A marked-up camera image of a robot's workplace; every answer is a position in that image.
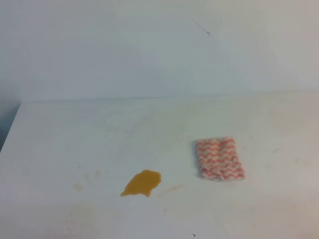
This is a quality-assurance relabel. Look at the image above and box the pink white striped rag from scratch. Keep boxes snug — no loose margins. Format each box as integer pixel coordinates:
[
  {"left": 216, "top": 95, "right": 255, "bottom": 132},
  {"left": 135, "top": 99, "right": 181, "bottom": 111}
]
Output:
[{"left": 195, "top": 136, "right": 245, "bottom": 182}]

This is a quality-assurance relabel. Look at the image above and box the brown coffee puddle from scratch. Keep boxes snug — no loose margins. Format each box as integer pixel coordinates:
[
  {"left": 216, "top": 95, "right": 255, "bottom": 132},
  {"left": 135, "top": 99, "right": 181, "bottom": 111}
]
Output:
[{"left": 120, "top": 170, "right": 161, "bottom": 197}]

